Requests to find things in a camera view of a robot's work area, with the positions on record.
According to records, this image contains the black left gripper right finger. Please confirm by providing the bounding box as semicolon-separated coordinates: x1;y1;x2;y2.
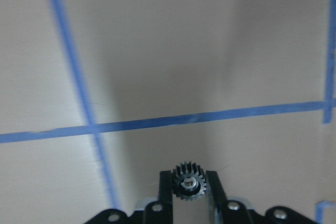
205;170;227;224

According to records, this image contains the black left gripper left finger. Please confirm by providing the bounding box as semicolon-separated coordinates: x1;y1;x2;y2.
159;170;173;224

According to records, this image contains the small black bearing gear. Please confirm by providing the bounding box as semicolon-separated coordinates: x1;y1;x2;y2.
172;162;207;201

